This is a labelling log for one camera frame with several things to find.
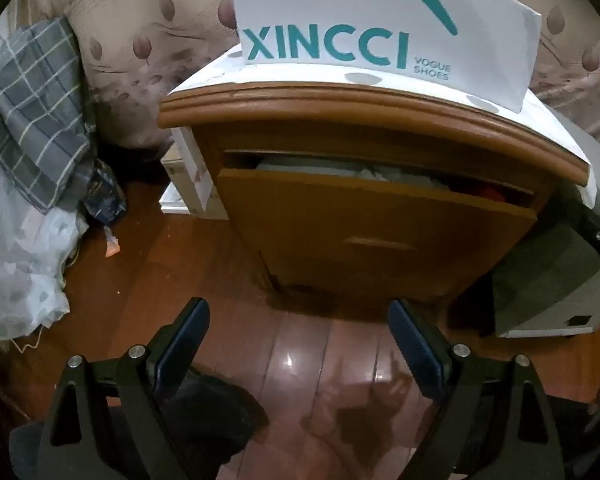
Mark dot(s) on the grey sock pair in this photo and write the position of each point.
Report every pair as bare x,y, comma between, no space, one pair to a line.
305,166

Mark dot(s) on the white sheer leaf-print fabric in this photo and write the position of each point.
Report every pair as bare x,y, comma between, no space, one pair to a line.
15,270

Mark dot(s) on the small orange white wrapper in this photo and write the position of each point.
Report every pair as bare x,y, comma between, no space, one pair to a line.
112,245

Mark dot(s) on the dark blue packet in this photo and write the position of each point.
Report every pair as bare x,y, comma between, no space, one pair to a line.
105,200

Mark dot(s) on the grey plaid cloth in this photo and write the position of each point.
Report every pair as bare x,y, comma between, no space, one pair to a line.
35,110

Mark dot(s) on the red cloth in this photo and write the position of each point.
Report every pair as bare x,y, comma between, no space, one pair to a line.
487,193

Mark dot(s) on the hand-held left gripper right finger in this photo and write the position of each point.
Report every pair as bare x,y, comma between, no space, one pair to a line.
417,347

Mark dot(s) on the white cardboard box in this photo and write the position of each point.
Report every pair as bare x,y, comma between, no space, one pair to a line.
192,175

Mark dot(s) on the wooden drawer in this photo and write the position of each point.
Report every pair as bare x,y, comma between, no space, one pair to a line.
330,210

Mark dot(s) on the person's foot in black sock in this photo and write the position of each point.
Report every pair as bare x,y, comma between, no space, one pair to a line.
215,410

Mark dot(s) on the wooden nightstand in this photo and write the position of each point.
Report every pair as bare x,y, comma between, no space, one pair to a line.
380,125

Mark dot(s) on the large grey box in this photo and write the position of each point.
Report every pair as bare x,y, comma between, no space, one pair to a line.
545,280

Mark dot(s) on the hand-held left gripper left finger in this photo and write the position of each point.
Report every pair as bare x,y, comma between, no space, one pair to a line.
180,345

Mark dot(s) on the white shoe box teal print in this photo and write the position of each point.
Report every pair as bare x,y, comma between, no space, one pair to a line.
330,10

